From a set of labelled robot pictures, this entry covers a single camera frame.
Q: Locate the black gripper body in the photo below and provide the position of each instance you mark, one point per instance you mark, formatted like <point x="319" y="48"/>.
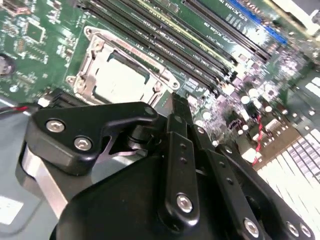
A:
<point x="112" y="207"/>

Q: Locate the silver CPU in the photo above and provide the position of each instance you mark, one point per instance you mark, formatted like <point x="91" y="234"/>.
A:
<point x="120" y="82"/>

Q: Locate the metal socket cover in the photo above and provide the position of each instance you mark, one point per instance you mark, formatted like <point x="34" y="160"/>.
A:
<point x="90" y="75"/>

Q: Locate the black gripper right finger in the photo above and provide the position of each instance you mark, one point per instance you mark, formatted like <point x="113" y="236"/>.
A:
<point x="232" y="180"/>

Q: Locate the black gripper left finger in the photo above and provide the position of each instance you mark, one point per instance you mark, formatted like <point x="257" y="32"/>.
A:
<point x="67" y="150"/>

